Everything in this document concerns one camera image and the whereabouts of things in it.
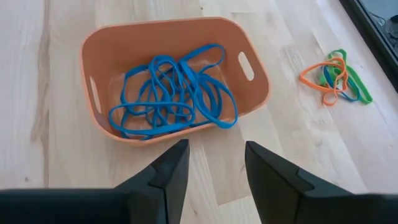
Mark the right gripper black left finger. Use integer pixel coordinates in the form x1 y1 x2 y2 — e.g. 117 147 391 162
0 138 190 224

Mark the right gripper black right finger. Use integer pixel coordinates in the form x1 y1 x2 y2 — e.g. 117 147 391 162
244 140 398 224

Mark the orange rubber band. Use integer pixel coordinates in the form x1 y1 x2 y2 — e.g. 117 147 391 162
299 57 349 107

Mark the green rubber band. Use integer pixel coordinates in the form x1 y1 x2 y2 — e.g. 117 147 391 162
326 48 374 105
319 55 345 88

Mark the orange plastic basket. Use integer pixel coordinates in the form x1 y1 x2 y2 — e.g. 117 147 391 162
79 16 271 147

